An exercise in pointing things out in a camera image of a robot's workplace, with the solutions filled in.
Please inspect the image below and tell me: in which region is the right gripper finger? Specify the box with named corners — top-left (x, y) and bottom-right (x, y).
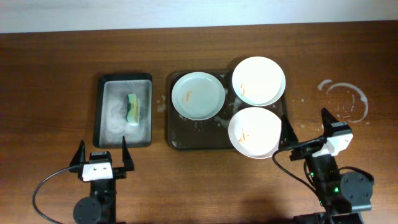
top-left (279, 114), bottom-right (299, 149)
top-left (321, 108), bottom-right (340, 137)

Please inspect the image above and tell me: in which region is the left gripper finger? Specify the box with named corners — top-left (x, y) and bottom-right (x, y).
top-left (69, 140), bottom-right (85, 167)
top-left (122, 136), bottom-right (134, 170)

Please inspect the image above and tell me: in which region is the white plate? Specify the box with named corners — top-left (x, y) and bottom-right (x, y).
top-left (228, 107), bottom-right (282, 159)
top-left (231, 56), bottom-right (286, 106)

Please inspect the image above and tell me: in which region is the green yellow sponge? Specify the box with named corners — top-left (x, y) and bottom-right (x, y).
top-left (126, 93), bottom-right (140, 126)

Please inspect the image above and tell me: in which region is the pale green plate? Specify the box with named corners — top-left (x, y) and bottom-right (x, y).
top-left (171, 72), bottom-right (226, 121)

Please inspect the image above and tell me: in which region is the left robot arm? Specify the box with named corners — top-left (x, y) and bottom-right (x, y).
top-left (70, 139), bottom-right (134, 224)

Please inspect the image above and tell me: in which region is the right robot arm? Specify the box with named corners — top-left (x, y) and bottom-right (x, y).
top-left (272, 108), bottom-right (374, 224)

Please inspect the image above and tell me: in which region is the black soapy water tray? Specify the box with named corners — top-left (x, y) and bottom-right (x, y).
top-left (93, 72), bottom-right (153, 149)

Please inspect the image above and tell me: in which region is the dark brown serving tray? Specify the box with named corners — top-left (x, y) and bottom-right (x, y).
top-left (167, 68), bottom-right (289, 151)

